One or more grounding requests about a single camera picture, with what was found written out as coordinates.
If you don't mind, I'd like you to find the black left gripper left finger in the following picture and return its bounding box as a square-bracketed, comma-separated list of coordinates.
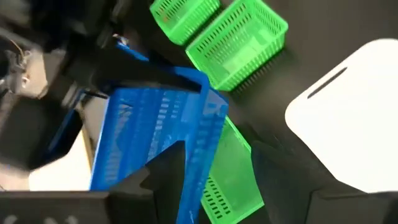
[0, 139, 187, 224]

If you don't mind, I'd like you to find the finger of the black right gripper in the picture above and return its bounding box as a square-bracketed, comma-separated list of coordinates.
[63, 46, 203, 93]

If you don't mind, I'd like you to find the green slotted plastic basket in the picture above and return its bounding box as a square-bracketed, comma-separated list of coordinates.
[200, 116, 265, 224]
[185, 0, 289, 92]
[149, 0, 221, 46]

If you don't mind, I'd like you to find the blue slotted plastic basket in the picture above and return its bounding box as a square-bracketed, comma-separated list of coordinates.
[89, 42, 230, 224]

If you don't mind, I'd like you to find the wooden shelf with black frame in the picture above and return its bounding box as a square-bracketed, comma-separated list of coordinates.
[29, 95, 108, 191]

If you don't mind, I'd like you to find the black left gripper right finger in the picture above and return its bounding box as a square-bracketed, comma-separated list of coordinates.
[251, 141, 398, 224]

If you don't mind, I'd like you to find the white plastic bin with handle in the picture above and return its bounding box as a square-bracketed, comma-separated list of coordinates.
[284, 38, 398, 194]

